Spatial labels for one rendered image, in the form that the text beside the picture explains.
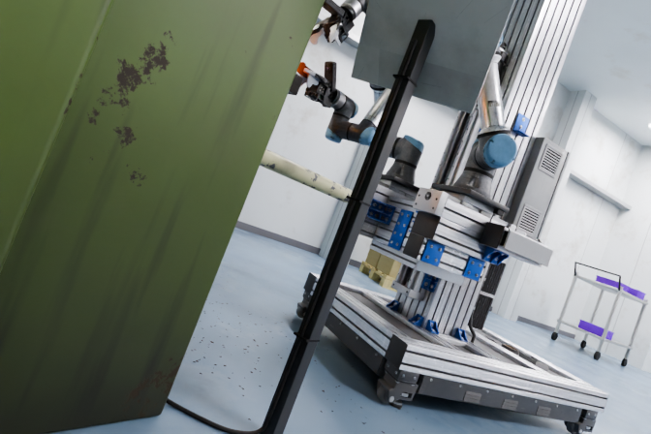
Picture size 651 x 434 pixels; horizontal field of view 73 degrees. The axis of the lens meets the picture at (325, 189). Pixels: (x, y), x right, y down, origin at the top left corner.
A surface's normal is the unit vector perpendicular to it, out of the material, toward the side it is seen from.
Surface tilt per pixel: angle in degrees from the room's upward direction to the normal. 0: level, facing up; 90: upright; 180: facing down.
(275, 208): 90
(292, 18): 90
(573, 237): 90
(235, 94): 90
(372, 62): 120
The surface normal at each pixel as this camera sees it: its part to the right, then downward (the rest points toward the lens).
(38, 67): 0.73, 0.25
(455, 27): -0.37, 0.36
